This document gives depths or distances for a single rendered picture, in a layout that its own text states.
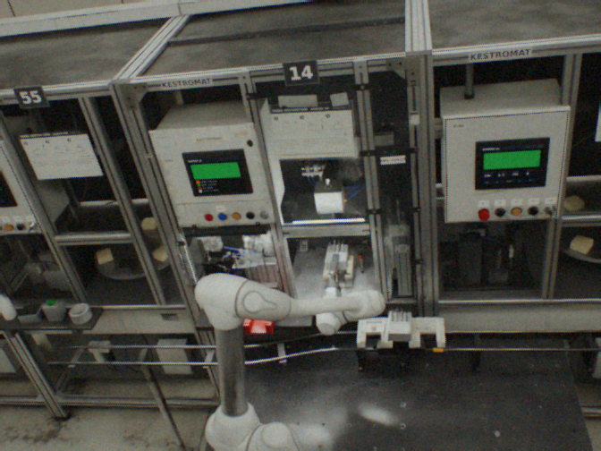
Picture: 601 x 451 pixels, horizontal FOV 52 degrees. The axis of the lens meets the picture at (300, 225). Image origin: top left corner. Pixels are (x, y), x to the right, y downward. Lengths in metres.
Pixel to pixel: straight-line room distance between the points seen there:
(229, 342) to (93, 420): 1.90
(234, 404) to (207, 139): 0.99
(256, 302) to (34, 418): 2.42
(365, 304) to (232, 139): 0.82
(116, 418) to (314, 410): 1.55
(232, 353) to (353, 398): 0.71
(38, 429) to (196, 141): 2.28
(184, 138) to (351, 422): 1.33
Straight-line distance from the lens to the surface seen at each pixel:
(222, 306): 2.09
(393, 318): 2.67
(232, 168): 2.39
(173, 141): 2.43
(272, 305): 2.01
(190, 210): 2.59
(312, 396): 2.75
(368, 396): 2.71
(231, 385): 2.29
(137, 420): 3.84
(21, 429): 4.16
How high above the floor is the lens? 2.80
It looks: 35 degrees down
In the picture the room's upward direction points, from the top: 10 degrees counter-clockwise
